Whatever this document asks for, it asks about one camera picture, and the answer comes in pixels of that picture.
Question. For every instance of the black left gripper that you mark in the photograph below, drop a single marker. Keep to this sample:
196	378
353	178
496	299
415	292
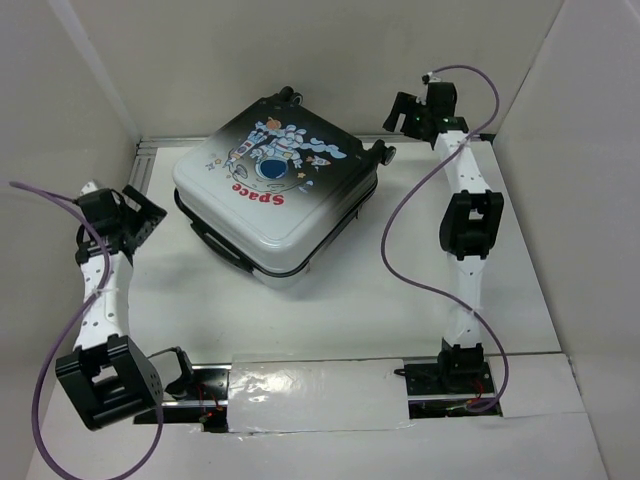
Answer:
155	215

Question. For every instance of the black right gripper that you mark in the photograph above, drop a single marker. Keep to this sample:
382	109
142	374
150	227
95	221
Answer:
406	118

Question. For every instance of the grey-lined suitcase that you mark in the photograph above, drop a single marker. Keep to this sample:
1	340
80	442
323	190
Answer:
274	186

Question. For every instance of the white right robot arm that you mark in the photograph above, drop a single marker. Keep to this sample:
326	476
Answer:
469	227

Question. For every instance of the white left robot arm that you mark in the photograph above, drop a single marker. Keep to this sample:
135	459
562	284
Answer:
107	377

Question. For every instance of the white taped cover sheet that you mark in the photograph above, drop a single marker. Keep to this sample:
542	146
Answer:
317	396

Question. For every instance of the aluminium frame rail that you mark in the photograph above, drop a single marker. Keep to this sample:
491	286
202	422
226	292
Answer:
146	152

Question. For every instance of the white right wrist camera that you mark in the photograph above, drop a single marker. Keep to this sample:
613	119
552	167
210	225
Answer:
429	79

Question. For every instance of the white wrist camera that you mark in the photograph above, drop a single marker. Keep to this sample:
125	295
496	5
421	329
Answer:
90	189
429	79

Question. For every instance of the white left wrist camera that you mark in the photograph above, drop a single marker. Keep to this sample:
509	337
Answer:
90	189

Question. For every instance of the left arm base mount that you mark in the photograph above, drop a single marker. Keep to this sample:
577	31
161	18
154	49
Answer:
203	402

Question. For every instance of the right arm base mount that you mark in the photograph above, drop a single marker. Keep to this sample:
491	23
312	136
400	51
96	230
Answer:
431	396

